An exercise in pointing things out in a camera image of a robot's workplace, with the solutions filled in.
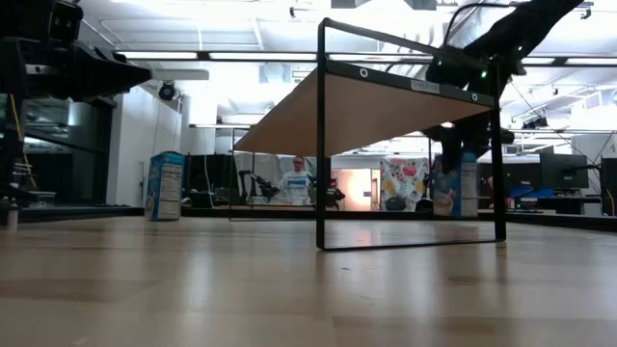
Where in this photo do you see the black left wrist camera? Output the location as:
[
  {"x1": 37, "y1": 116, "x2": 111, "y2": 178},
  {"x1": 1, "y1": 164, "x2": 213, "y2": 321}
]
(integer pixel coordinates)
[{"x1": 47, "y1": 0, "x2": 85, "y2": 42}]

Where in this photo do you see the black table frame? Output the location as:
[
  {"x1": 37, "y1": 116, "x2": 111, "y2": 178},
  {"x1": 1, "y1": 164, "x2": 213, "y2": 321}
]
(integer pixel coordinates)
[{"x1": 0, "y1": 204, "x2": 617, "y2": 233}]

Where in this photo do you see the floral patterned cloth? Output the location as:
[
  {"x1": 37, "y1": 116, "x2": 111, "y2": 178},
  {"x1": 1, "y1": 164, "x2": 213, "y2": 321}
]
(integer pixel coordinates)
[{"x1": 379, "y1": 156, "x2": 431, "y2": 212}]

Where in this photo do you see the blue Rice Krispies box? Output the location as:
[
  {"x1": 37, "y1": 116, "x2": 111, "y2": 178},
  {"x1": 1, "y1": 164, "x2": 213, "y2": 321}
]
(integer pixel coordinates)
[
  {"x1": 432, "y1": 151, "x2": 479, "y2": 219},
  {"x1": 144, "y1": 151, "x2": 187, "y2": 223}
]

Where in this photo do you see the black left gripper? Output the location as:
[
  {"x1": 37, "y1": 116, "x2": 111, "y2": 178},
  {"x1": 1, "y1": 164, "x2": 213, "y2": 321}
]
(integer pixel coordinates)
[{"x1": 0, "y1": 40, "x2": 153, "y2": 100}]

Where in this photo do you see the dark screen panel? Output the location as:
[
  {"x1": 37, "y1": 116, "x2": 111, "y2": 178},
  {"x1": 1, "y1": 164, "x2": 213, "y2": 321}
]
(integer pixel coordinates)
[{"x1": 185, "y1": 153, "x2": 240, "y2": 209}]

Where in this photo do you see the black computer monitor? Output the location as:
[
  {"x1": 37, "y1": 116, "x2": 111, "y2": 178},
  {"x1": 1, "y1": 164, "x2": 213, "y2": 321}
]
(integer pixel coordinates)
[
  {"x1": 539, "y1": 152, "x2": 590, "y2": 190},
  {"x1": 600, "y1": 157, "x2": 617, "y2": 217}
]

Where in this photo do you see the person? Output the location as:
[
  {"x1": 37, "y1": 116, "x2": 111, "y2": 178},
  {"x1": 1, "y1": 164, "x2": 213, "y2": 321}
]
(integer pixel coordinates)
[{"x1": 278, "y1": 155, "x2": 315, "y2": 206}]

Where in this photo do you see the blue bin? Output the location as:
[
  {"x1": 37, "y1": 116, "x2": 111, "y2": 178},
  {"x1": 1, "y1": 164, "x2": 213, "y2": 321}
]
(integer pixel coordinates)
[{"x1": 509, "y1": 186, "x2": 555, "y2": 200}]

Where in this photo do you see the yellow cable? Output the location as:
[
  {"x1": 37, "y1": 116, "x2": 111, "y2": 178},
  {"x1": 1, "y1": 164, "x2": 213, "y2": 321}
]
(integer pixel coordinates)
[{"x1": 8, "y1": 93, "x2": 38, "y2": 189}]

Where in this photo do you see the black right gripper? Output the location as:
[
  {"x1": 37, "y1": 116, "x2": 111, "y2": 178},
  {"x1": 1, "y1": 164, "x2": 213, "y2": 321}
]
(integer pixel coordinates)
[{"x1": 422, "y1": 113, "x2": 516, "y2": 175}]

